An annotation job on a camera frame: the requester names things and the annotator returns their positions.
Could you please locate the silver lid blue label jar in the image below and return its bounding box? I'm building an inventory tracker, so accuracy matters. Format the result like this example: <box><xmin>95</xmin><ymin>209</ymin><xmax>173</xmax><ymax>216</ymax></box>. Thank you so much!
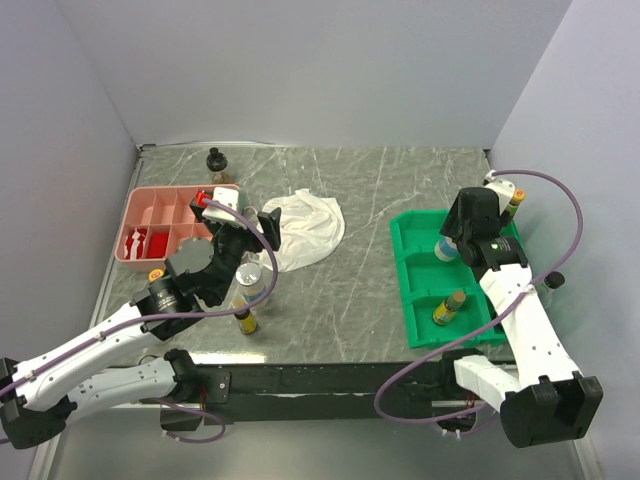
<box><xmin>434</xmin><ymin>236</ymin><xmax>459</xmax><ymax>262</ymax></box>

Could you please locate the red sauce bottle yellow cap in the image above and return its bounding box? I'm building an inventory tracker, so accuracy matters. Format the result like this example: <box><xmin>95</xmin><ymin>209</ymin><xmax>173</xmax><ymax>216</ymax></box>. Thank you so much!
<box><xmin>500</xmin><ymin>189</ymin><xmax>526</xmax><ymax>227</ymax></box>

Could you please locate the dark sauce bottle black cap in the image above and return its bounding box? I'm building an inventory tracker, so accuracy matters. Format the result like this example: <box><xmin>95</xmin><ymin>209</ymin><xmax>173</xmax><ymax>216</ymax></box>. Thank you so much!
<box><xmin>536</xmin><ymin>271</ymin><xmax>566</xmax><ymax>308</ymax></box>

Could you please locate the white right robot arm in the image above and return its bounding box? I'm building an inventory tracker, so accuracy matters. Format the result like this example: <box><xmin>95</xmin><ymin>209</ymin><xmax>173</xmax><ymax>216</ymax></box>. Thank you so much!
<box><xmin>437</xmin><ymin>187</ymin><xmax>603</xmax><ymax>448</ymax></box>

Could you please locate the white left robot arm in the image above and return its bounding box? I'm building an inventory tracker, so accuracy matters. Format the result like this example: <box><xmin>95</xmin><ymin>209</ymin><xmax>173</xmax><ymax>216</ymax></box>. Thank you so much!
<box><xmin>1</xmin><ymin>199</ymin><xmax>281</xmax><ymax>449</ymax></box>

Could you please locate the yellow cap bottle left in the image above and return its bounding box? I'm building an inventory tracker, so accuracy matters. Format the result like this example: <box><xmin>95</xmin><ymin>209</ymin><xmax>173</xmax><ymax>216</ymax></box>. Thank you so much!
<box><xmin>148</xmin><ymin>268</ymin><xmax>165</xmax><ymax>283</ymax></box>

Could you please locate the red packet front compartment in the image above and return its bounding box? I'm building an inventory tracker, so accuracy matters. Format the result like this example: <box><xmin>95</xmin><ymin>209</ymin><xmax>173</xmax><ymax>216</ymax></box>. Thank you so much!
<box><xmin>147</xmin><ymin>230</ymin><xmax>170</xmax><ymax>259</ymax></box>

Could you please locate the small yellow dropper bottle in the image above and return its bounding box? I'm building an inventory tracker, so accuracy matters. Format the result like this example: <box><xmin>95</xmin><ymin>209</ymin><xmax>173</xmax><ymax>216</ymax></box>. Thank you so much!
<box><xmin>231</xmin><ymin>298</ymin><xmax>258</xmax><ymax>335</ymax></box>

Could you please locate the pink compartment tray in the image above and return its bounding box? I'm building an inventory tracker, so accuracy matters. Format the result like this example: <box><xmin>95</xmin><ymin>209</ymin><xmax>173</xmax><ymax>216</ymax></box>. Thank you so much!
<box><xmin>114</xmin><ymin>185</ymin><xmax>216</xmax><ymax>272</ymax></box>

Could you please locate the red white striped packet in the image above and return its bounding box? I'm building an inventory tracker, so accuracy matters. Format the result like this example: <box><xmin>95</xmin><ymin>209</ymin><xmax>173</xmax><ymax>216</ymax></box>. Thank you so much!
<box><xmin>123</xmin><ymin>227</ymin><xmax>148</xmax><ymax>261</ymax></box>

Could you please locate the green compartment bin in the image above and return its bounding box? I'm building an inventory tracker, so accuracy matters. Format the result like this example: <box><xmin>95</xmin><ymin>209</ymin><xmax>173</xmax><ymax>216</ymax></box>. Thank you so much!
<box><xmin>390</xmin><ymin>209</ymin><xmax>496</xmax><ymax>350</ymax></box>

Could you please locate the black cap spice jar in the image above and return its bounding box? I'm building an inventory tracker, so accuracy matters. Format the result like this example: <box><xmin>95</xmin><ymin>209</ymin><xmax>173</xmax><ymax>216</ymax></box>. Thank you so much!
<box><xmin>206</xmin><ymin>147</ymin><xmax>234</xmax><ymax>184</ymax></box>

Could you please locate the white crumpled cloth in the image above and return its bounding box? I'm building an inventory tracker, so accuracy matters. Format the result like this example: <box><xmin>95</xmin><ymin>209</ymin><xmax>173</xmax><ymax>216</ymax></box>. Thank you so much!
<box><xmin>263</xmin><ymin>189</ymin><xmax>346</xmax><ymax>273</ymax></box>

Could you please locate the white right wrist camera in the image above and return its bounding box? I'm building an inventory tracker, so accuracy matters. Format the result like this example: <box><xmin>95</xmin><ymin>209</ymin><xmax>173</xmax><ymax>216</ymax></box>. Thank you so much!
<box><xmin>483</xmin><ymin>170</ymin><xmax>516</xmax><ymax>211</ymax></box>

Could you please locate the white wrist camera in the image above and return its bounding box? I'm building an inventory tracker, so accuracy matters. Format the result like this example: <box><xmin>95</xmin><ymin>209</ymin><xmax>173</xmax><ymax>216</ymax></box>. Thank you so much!
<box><xmin>483</xmin><ymin>170</ymin><xmax>516</xmax><ymax>211</ymax></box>
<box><xmin>195</xmin><ymin>185</ymin><xmax>245</xmax><ymax>228</ymax></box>

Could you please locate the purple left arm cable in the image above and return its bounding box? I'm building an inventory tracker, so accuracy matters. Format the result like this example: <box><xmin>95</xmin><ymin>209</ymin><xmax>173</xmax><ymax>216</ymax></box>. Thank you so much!
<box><xmin>0</xmin><ymin>197</ymin><xmax>280</xmax><ymax>445</ymax></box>

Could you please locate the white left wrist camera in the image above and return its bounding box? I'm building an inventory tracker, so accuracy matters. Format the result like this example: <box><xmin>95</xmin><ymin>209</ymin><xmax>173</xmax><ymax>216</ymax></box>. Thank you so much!
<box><xmin>195</xmin><ymin>185</ymin><xmax>245</xmax><ymax>228</ymax></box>

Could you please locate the black front mounting rail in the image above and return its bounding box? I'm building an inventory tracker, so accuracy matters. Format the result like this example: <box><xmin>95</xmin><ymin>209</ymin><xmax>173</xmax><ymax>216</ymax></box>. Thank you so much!
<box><xmin>114</xmin><ymin>362</ymin><xmax>501</xmax><ymax>426</ymax></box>

